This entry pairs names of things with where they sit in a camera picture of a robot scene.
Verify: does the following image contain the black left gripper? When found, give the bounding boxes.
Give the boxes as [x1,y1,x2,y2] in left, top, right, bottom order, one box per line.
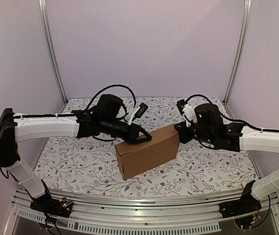
[101,117,152,144]

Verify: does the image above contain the brown cardboard box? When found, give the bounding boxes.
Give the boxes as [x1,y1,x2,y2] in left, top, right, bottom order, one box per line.
[115,124,179,180]

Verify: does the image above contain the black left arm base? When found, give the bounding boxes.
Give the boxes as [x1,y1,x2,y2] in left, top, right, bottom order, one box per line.
[30,180,74,218]

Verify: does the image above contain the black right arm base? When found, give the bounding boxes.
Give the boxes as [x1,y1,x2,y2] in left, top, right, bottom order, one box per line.
[219,180,261,230]

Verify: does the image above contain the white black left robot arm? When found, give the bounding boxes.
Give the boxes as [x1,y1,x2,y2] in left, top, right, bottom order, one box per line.
[0,94,152,212]

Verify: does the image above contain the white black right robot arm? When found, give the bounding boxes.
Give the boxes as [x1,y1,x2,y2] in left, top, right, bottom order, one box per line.
[174,99,279,213]

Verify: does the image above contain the floral patterned table mat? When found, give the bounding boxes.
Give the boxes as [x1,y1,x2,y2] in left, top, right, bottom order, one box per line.
[31,96,262,198]

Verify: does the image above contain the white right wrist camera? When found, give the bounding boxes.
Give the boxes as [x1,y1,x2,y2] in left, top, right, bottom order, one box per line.
[177,99,198,127]

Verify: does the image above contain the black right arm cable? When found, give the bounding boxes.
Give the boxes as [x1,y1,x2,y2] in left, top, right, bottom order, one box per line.
[185,94,279,135]

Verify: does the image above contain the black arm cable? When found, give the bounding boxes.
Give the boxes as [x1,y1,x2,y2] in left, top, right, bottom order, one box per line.
[185,94,279,135]
[85,84,136,111]

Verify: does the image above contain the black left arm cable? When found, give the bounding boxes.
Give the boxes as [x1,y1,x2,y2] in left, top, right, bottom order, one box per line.
[85,84,136,111]

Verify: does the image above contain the front aluminium rail frame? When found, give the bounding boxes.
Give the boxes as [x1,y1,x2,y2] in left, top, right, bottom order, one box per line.
[3,188,279,235]

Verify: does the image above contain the right rear aluminium frame post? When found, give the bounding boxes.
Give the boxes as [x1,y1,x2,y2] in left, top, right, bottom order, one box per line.
[223,0,252,106]

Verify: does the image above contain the aluminium frame post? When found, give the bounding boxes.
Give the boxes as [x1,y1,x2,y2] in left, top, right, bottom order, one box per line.
[38,0,68,104]
[223,0,252,106]

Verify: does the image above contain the left rear aluminium frame post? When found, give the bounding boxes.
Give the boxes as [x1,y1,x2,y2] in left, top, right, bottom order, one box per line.
[38,0,68,104]

